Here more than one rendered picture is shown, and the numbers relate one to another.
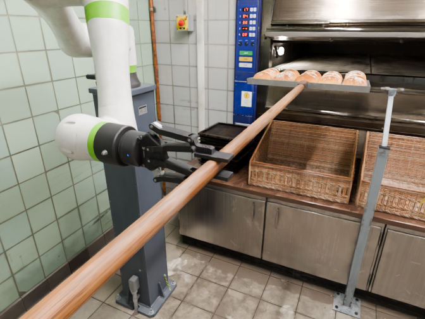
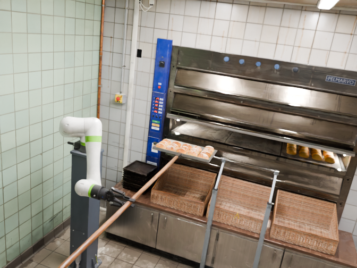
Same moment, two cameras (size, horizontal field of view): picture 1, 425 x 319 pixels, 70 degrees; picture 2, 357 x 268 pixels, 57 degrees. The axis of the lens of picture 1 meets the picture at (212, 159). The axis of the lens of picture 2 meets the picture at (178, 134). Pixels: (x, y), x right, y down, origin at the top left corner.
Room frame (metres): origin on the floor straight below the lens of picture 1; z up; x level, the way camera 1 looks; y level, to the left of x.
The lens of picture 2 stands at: (-1.34, 0.00, 2.28)
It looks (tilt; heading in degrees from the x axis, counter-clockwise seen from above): 18 degrees down; 352
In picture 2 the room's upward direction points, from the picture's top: 7 degrees clockwise
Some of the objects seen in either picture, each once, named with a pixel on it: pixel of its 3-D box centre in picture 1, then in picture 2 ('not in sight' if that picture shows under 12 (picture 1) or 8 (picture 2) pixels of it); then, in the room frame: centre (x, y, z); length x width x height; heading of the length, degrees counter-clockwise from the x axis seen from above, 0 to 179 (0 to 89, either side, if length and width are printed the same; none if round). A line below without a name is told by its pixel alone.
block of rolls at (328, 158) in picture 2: not in sight; (309, 148); (1.85, -1.90, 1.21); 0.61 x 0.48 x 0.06; 155
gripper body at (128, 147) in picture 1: (147, 150); (108, 195); (0.60, 0.14, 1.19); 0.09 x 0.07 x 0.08; 65
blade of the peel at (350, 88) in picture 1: (310, 79); (186, 148); (1.59, -0.50, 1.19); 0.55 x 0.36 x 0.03; 65
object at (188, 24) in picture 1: (184, 23); (120, 98); (2.29, 0.19, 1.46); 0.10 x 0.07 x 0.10; 65
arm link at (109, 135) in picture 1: (120, 144); (98, 192); (0.63, 0.20, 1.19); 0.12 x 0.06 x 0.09; 155
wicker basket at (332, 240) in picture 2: not in sight; (304, 219); (1.19, -1.63, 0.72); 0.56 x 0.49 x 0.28; 66
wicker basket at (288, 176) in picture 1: (304, 156); (184, 187); (1.70, -0.56, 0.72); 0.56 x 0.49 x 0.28; 66
